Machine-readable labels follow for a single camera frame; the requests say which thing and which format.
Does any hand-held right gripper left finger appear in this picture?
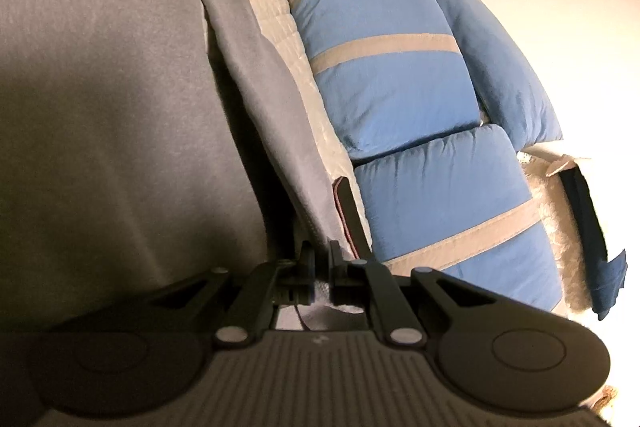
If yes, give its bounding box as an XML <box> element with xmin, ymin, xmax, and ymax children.
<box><xmin>145</xmin><ymin>241</ymin><xmax>317</xmax><ymax>349</ymax></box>

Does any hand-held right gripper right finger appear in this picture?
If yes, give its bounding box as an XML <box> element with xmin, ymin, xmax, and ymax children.
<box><xmin>327</xmin><ymin>240</ymin><xmax>497</xmax><ymax>350</ymax></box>

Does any grey garment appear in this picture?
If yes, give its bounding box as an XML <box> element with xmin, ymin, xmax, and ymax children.
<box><xmin>0</xmin><ymin>0</ymin><xmax>373</xmax><ymax>338</ymax></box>

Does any blue grey-striped pillow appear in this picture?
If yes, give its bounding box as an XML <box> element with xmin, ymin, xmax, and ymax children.
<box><xmin>284</xmin><ymin>0</ymin><xmax>482</xmax><ymax>160</ymax></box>
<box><xmin>350</xmin><ymin>123</ymin><xmax>568</xmax><ymax>314</ymax></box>

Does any white fluffy rug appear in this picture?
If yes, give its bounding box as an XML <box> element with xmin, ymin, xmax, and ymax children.
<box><xmin>515</xmin><ymin>151</ymin><xmax>601</xmax><ymax>314</ymax></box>

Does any plain blue pillow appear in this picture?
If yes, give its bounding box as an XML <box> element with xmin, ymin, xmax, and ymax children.
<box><xmin>415</xmin><ymin>0</ymin><xmax>565</xmax><ymax>148</ymax></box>

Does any dark blue cloth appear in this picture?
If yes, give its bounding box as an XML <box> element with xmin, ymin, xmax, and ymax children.
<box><xmin>557</xmin><ymin>164</ymin><xmax>628</xmax><ymax>321</ymax></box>

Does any dark strap with red edge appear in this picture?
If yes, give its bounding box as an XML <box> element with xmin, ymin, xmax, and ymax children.
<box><xmin>332</xmin><ymin>177</ymin><xmax>373</xmax><ymax>260</ymax></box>

